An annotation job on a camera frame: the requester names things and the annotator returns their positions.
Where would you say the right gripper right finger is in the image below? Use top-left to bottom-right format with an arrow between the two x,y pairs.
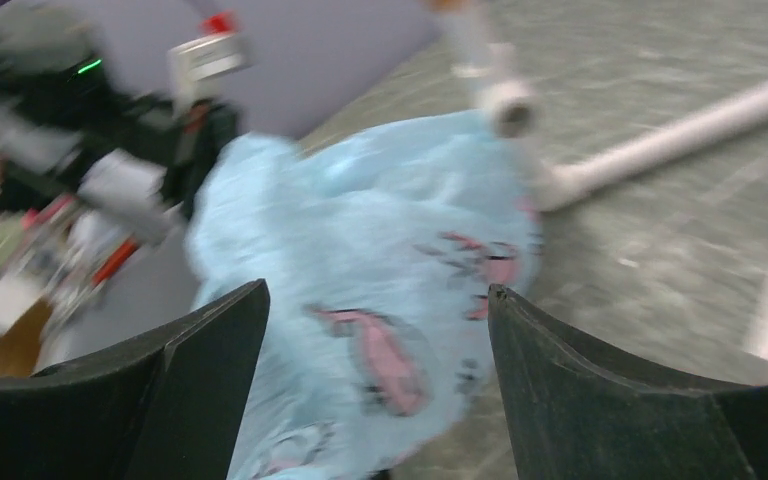
488,285 -> 768,480

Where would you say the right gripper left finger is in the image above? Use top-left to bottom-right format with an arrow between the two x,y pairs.
0,279 -> 270,479

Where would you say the light blue plastic bag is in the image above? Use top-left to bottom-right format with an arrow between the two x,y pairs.
186,111 -> 542,479

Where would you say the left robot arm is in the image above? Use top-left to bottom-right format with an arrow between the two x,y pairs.
0,1 -> 250,243

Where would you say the white PVC pipe frame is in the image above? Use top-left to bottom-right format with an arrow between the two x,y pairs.
423,0 -> 768,213

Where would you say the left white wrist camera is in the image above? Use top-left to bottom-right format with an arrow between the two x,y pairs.
167,11 -> 253,115

